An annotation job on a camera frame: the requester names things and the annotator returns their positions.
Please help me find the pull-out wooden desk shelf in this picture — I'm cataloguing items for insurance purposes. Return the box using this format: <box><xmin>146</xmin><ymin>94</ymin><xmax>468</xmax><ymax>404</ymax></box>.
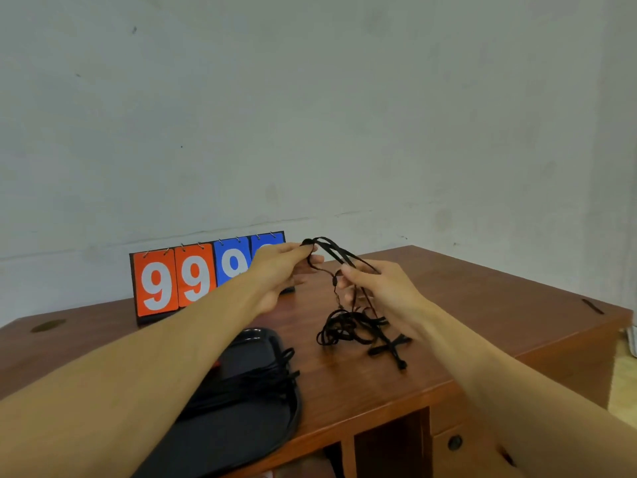
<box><xmin>263</xmin><ymin>445</ymin><xmax>344</xmax><ymax>478</ymax></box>

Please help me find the person's right hand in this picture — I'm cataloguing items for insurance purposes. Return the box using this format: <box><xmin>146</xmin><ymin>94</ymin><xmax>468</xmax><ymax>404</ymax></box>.
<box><xmin>336</xmin><ymin>259</ymin><xmax>434</xmax><ymax>342</ymax></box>

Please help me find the person's left forearm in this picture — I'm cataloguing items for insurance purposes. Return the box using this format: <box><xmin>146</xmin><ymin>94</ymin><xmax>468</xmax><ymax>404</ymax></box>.
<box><xmin>0</xmin><ymin>273</ymin><xmax>265</xmax><ymax>478</ymax></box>

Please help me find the wooden side drawer with keyhole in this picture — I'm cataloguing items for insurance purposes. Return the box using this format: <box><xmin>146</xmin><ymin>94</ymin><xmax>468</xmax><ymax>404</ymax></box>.
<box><xmin>431</xmin><ymin>412</ymin><xmax>528</xmax><ymax>478</ymax></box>

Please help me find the pile of black laces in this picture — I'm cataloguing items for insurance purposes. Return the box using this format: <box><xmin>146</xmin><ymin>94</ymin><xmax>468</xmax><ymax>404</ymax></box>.
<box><xmin>301</xmin><ymin>236</ymin><xmax>382</xmax><ymax>314</ymax></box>

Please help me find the person's right forearm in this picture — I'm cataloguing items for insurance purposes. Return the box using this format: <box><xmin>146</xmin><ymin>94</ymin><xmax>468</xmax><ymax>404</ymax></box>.
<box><xmin>413</xmin><ymin>301</ymin><xmax>637</xmax><ymax>478</ymax></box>

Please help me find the black plastic tray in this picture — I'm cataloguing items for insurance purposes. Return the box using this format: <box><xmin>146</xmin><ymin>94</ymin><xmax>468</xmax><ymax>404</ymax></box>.
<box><xmin>131</xmin><ymin>327</ymin><xmax>303</xmax><ymax>478</ymax></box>

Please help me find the orange and blue flip scoreboard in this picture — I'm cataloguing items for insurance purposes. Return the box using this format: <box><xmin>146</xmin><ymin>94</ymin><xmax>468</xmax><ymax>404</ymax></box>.
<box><xmin>129</xmin><ymin>230</ymin><xmax>295</xmax><ymax>327</ymax></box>

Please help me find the person's left hand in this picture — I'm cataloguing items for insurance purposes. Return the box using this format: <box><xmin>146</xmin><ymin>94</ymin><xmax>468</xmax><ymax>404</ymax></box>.
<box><xmin>248</xmin><ymin>242</ymin><xmax>324</xmax><ymax>314</ymax></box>

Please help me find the brown wooden desk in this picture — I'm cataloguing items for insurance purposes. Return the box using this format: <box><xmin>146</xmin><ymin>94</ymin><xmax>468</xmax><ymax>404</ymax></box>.
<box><xmin>0</xmin><ymin>245</ymin><xmax>634</xmax><ymax>478</ymax></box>

